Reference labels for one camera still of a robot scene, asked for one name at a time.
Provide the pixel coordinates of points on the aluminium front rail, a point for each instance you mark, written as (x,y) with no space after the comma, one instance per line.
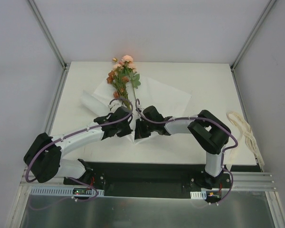
(106,174)

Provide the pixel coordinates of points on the right aluminium frame post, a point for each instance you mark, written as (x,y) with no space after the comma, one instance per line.
(261,19)

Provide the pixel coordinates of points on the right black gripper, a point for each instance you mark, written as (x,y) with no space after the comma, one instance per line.
(140,129)

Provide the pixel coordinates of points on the pink rose stem with leaves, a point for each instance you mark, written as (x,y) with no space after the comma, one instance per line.
(134,80)

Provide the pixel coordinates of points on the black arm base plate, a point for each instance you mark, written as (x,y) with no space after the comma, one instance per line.
(166,190)

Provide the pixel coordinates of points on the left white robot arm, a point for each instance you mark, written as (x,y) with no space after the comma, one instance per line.
(45,158)

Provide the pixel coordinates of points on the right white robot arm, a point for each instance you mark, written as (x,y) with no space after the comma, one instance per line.
(208,130)

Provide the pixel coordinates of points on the left white cable duct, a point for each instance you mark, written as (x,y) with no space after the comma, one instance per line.
(66,191)

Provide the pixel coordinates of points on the left aluminium frame post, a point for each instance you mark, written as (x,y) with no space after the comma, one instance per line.
(46,32)

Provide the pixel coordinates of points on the right white cable duct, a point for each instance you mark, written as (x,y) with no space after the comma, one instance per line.
(197,195)

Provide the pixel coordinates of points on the aluminium frame post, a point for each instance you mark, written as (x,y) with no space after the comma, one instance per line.
(261,19)
(46,32)

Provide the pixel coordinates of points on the white cable duct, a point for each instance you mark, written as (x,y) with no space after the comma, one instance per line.
(197,195)
(66,191)

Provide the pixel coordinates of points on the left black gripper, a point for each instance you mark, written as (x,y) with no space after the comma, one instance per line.
(124,128)

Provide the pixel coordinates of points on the orange brown flower bunch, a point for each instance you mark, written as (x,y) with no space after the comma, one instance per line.
(118,80)

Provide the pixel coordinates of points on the translucent white wrapping paper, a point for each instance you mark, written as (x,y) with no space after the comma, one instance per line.
(93,99)

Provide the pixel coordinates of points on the cream printed ribbon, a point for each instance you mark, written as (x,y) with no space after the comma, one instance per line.
(246,132)

